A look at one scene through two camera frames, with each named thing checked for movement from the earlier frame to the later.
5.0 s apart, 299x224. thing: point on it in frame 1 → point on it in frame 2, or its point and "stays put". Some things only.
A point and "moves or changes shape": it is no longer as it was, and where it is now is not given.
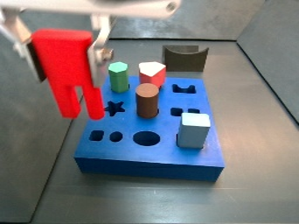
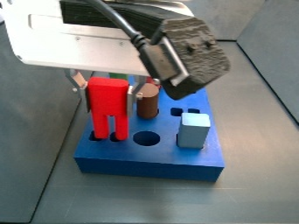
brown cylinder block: x=147 y=100 stays put
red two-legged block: x=63 y=50 moves or changes shape
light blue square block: x=192 y=131 stays put
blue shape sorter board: x=128 y=145 stays put
